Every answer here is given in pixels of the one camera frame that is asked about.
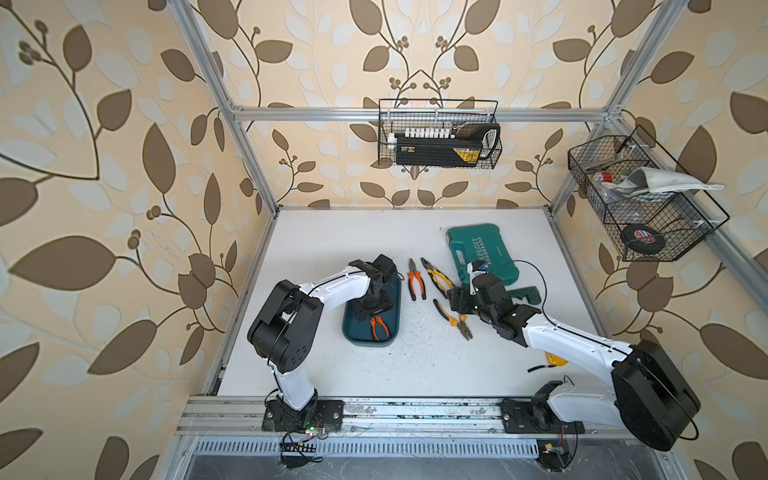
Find orange handled pliers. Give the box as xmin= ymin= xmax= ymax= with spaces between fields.
xmin=408 ymin=258 xmax=427 ymax=301

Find yellow handled pliers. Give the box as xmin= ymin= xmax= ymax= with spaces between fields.
xmin=432 ymin=299 xmax=473 ymax=341

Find orange long nose pliers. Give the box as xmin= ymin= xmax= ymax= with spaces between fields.
xmin=370 ymin=315 xmax=391 ymax=342

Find yellow black combination pliers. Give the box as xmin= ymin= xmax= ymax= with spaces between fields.
xmin=420 ymin=258 xmax=454 ymax=298

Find teal plastic storage box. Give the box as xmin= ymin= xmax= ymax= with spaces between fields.
xmin=342 ymin=275 xmax=402 ymax=347

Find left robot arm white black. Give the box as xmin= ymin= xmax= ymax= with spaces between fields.
xmin=247 ymin=254 xmax=399 ymax=412

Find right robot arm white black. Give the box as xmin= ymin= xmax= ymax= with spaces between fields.
xmin=447 ymin=273 xmax=701 ymax=451

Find black yellow tool box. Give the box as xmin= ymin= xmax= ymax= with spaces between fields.
xmin=386 ymin=123 xmax=502 ymax=169

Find green black hand tool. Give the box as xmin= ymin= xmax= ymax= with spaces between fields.
xmin=507 ymin=286 xmax=542 ymax=305

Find green tool case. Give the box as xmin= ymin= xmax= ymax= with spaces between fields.
xmin=446 ymin=223 xmax=519 ymax=288

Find yellow tape measure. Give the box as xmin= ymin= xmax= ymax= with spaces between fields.
xmin=545 ymin=352 xmax=568 ymax=368

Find black red wheel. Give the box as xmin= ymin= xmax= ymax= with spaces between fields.
xmin=620 ymin=224 xmax=666 ymax=255

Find grey cloth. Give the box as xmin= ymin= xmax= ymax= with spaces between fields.
xmin=603 ymin=167 xmax=724 ymax=196

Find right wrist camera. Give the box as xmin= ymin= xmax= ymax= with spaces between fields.
xmin=467 ymin=260 xmax=488 ymax=295

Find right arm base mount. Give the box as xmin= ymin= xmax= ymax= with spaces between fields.
xmin=499 ymin=398 xmax=585 ymax=435

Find back wire basket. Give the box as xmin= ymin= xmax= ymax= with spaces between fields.
xmin=375 ymin=97 xmax=503 ymax=169

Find wire basket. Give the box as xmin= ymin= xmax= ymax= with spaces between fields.
xmin=568 ymin=126 xmax=730 ymax=262
xmin=375 ymin=97 xmax=503 ymax=169

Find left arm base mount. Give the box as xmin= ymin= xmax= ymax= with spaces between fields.
xmin=261 ymin=397 xmax=345 ymax=435

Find right wire basket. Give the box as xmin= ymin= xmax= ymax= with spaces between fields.
xmin=568 ymin=126 xmax=730 ymax=262

